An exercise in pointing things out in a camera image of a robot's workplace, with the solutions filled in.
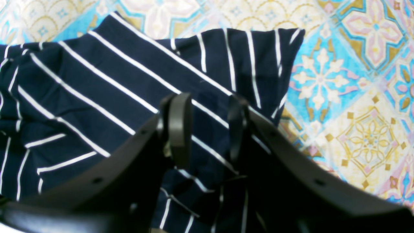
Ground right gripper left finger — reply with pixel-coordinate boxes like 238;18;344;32
1;93;193;233

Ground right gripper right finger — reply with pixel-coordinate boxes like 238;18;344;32
228;95;413;233

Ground navy white striped T-shirt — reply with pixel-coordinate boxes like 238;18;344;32
0;12;306;233

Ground patterned pastel tablecloth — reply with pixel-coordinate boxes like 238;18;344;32
1;0;413;211

